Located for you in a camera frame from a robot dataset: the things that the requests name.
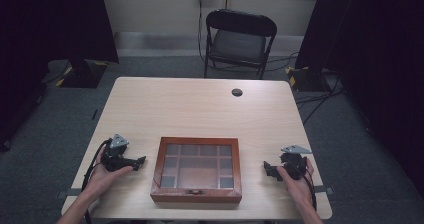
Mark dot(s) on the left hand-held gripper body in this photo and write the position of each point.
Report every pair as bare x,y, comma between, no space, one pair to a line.
114,154

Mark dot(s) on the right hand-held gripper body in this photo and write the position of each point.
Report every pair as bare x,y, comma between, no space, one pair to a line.
293,160

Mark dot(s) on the wooden box with glass lid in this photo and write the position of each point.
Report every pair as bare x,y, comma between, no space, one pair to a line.
197,169

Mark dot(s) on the person's right hand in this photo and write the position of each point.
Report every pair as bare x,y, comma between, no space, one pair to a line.
297,184

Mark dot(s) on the person's left hand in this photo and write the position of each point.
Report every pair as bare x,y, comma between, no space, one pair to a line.
101,180

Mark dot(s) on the black stand base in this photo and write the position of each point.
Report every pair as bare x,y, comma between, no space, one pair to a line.
83,73
308,78

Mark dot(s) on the black folding chair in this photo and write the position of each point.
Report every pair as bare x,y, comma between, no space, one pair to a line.
239,44

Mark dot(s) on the black curtain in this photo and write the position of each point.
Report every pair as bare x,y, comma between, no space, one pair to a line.
50,34
370,50

